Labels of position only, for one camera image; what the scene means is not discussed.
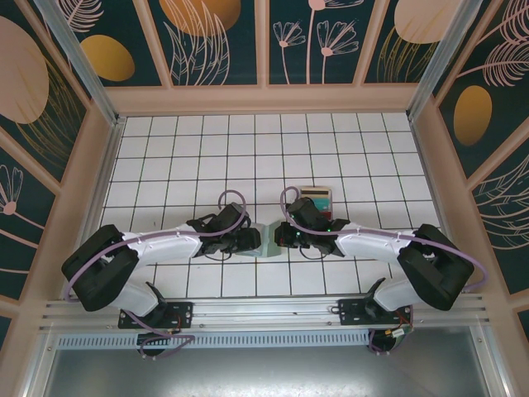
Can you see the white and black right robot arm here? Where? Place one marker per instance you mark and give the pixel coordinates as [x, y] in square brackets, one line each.
[363, 250]

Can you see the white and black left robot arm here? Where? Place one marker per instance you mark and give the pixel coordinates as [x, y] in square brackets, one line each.
[165, 248]

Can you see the maroon credit card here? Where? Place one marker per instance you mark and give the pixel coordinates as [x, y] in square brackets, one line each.
[327, 215]

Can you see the teal credit card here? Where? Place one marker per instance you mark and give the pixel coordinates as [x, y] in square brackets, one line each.
[325, 204]

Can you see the grey metal sheet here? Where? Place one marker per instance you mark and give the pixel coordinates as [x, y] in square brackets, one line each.
[264, 372]

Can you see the green circuit board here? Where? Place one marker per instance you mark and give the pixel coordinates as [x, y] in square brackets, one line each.
[398, 332]

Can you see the aluminium mounting rail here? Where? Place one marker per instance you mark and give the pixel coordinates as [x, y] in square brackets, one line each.
[264, 310]

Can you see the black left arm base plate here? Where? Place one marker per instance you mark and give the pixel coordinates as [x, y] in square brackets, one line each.
[184, 316]

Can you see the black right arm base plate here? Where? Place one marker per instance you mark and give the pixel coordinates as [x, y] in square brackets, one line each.
[351, 314]

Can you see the aluminium corner post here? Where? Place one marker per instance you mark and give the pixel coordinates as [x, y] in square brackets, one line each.
[437, 62]
[84, 62]

